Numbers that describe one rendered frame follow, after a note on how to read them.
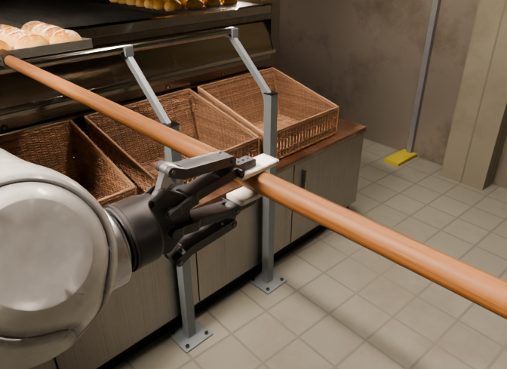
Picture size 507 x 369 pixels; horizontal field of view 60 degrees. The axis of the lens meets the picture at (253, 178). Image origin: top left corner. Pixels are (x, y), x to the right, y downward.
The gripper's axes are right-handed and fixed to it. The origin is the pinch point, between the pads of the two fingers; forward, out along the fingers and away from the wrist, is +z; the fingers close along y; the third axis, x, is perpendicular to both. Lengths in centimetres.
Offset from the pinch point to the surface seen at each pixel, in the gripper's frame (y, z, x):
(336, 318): 119, 92, -39
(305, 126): 49, 122, -87
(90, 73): 19, 42, -136
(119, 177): 46, 28, -96
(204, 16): 2, 102, -137
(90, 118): 35, 37, -132
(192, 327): 113, 40, -76
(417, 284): 118, 139, -25
